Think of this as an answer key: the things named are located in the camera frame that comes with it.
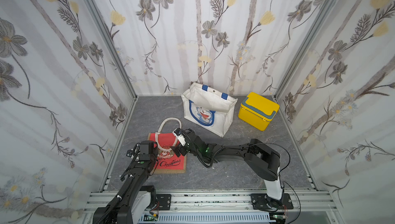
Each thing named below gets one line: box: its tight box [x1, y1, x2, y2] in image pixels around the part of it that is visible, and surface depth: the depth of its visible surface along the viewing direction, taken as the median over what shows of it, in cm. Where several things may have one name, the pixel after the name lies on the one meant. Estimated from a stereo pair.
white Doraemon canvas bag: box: [181, 82, 238, 138], surface depth 97 cm
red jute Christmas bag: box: [147, 117, 188, 175], surface depth 89 cm
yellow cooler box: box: [237, 91, 280, 132], surface depth 98 cm
